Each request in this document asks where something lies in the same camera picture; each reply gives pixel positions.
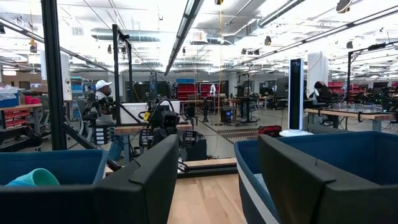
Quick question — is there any black gantry frame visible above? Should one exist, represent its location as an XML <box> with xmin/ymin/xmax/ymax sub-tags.
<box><xmin>112</xmin><ymin>24</ymin><xmax>135</xmax><ymax>125</ymax></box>
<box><xmin>347</xmin><ymin>42</ymin><xmax>398</xmax><ymax>103</ymax></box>

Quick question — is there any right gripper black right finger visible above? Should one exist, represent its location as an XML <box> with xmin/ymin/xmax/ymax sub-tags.
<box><xmin>257</xmin><ymin>134</ymin><xmax>398</xmax><ymax>224</ymax></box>

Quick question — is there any teal garment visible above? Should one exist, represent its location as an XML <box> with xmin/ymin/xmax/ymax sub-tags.
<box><xmin>5</xmin><ymin>167</ymin><xmax>61</xmax><ymax>187</ymax></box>

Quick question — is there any red black box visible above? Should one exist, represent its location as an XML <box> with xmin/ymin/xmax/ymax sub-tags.
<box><xmin>257</xmin><ymin>124</ymin><xmax>283</xmax><ymax>138</ymax></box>

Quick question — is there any black computer case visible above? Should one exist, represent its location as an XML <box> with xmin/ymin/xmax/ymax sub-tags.
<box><xmin>185</xmin><ymin>133</ymin><xmax>208</xmax><ymax>162</ymax></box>

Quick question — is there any shelf with red bins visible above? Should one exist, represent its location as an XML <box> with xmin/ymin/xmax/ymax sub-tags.
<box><xmin>0</xmin><ymin>104</ymin><xmax>44</xmax><ymax>129</ymax></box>

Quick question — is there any long wooden workbench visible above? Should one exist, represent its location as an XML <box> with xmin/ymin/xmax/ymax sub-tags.
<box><xmin>304</xmin><ymin>107</ymin><xmax>396</xmax><ymax>133</ymax></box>

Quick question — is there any blue box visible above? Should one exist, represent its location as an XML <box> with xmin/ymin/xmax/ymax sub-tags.
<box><xmin>0</xmin><ymin>92</ymin><xmax>20</xmax><ymax>108</ymax></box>

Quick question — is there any black aluminium rig frame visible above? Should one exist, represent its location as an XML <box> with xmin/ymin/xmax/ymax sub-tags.
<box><xmin>41</xmin><ymin>0</ymin><xmax>239</xmax><ymax>179</ymax></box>

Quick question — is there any white plastic box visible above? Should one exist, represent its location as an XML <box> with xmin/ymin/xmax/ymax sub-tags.
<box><xmin>119</xmin><ymin>102</ymin><xmax>149</xmax><ymax>124</ymax></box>

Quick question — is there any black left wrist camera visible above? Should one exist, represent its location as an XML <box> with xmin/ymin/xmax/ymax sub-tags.
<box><xmin>159</xmin><ymin>109</ymin><xmax>181</xmax><ymax>129</ymax></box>

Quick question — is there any red bin shelving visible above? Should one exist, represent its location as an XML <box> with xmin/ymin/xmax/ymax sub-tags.
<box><xmin>175</xmin><ymin>78</ymin><xmax>220</xmax><ymax>101</ymax></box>

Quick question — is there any navy white striped fabric bin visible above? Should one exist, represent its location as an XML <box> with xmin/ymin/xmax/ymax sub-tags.
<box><xmin>233</xmin><ymin>130</ymin><xmax>398</xmax><ymax>224</ymax></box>
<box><xmin>0</xmin><ymin>149</ymin><xmax>109</xmax><ymax>187</ymax></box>

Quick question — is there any white wall panel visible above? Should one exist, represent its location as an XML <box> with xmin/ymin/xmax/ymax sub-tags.
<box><xmin>39</xmin><ymin>50</ymin><xmax>73</xmax><ymax>101</ymax></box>

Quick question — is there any person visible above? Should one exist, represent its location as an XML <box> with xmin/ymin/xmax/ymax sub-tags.
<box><xmin>91</xmin><ymin>79</ymin><xmax>124</xmax><ymax>125</ymax></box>
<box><xmin>312</xmin><ymin>80</ymin><xmax>333</xmax><ymax>105</ymax></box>

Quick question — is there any small wooden table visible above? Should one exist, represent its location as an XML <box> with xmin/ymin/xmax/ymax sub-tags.
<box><xmin>114</xmin><ymin>121</ymin><xmax>194</xmax><ymax>162</ymax></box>

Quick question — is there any black monitor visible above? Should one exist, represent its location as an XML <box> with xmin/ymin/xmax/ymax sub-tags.
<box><xmin>148</xmin><ymin>72</ymin><xmax>159</xmax><ymax>101</ymax></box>

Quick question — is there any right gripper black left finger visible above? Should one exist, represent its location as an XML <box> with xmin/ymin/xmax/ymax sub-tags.
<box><xmin>0</xmin><ymin>133</ymin><xmax>180</xmax><ymax>224</ymax></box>

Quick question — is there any white pillar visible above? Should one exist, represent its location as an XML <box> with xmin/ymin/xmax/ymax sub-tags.
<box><xmin>307</xmin><ymin>51</ymin><xmax>330</xmax><ymax>91</ymax></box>

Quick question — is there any long black light fixture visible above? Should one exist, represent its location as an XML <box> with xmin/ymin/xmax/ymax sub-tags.
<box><xmin>164</xmin><ymin>0</ymin><xmax>205</xmax><ymax>77</ymax></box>

